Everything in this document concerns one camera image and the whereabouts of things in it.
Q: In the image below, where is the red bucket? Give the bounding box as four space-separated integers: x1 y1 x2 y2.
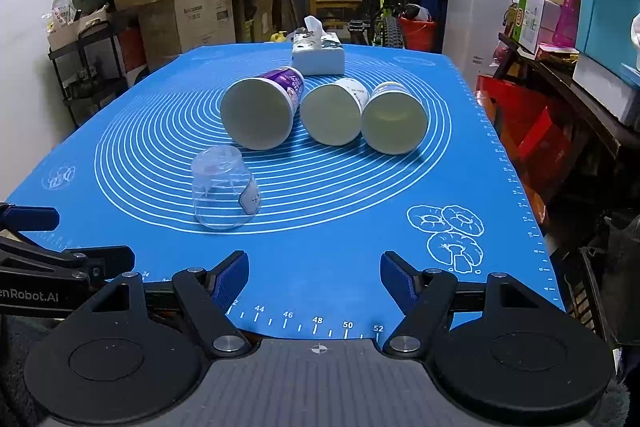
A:
398 16 437 52

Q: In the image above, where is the white chest freezer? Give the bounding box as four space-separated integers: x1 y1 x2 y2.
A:
442 0 517 90

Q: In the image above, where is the green and white carton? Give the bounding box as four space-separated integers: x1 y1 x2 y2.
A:
517 0 562 54

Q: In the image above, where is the large plain cardboard box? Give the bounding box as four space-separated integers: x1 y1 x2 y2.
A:
137 0 237 58

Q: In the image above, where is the blue silicone baking mat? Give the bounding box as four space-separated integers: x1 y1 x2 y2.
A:
5 44 568 355

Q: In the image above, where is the clear glass cup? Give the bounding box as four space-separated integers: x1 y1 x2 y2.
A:
191 145 262 231

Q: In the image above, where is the white tissue box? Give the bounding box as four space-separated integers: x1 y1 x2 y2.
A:
291 16 347 76

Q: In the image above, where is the black plastic crate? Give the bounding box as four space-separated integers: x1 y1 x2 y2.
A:
565 246 640 349

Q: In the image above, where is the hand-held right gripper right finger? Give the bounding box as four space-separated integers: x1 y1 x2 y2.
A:
380 251 553 356

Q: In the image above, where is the white paper cup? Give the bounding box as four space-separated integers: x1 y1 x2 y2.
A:
361 82 430 156
299 78 371 146

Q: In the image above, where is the pink box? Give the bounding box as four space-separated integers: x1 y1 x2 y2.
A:
552 0 584 48

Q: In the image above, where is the red shopping bag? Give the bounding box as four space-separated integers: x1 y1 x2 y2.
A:
475 74 575 208

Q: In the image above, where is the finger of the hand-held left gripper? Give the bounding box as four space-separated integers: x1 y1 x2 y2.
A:
0 234 136 286
0 203 61 232

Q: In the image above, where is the purple print paper cup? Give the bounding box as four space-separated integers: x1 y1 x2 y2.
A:
220 67 306 151

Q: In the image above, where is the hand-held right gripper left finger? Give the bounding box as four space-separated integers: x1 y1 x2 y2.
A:
82 251 252 358

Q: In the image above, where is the dark wooden side table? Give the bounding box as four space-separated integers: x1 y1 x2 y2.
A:
497 33 640 168

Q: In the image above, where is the teal plastic storage box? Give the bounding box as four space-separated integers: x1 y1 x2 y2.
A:
575 0 640 76

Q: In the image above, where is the white storage box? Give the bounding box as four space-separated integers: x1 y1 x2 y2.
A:
572 54 640 131

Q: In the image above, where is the black metal rack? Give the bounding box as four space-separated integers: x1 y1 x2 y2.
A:
48 21 147 128

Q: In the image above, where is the small cardboard box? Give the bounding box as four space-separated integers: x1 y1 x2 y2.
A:
47 4 112 52

